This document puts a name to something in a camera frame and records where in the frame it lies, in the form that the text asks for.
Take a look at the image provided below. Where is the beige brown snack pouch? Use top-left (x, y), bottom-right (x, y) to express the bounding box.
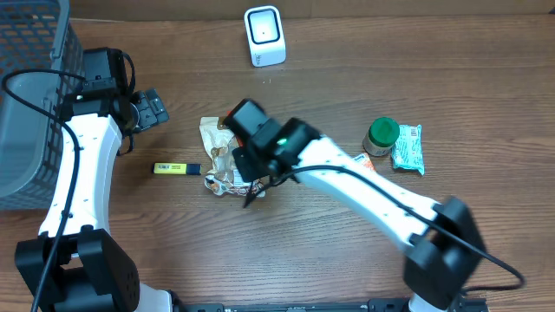
top-left (199, 117), bottom-right (239, 184)

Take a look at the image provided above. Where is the silver red crinkled wrapper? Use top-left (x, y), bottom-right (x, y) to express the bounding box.
top-left (204, 174), bottom-right (263, 197)

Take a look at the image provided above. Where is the yellow highlighter marker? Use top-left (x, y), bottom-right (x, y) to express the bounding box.
top-left (153, 163), bottom-right (201, 175)

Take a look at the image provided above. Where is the small orange snack packet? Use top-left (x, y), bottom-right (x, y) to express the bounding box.
top-left (353, 153), bottom-right (375, 172)

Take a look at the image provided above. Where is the green lid knorr cup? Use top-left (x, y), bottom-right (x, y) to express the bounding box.
top-left (362, 117), bottom-right (400, 157)

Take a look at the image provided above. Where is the teal orange tissue pack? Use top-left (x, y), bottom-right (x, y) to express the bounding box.
top-left (391, 125), bottom-right (425, 175)

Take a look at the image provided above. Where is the red snack stick packet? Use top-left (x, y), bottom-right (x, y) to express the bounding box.
top-left (218, 116), bottom-right (243, 146)

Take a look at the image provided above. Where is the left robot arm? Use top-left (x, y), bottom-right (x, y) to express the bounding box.
top-left (15, 48), bottom-right (180, 311)

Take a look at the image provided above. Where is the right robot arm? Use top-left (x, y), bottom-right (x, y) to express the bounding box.
top-left (223, 99), bottom-right (485, 311)

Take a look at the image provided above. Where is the white barcode scanner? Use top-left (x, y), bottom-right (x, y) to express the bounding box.
top-left (244, 5), bottom-right (286, 68)

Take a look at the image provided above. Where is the grey plastic mesh basket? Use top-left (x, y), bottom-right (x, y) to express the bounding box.
top-left (1, 0), bottom-right (85, 211)

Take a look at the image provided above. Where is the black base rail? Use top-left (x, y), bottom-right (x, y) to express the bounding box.
top-left (173, 298), bottom-right (408, 312)

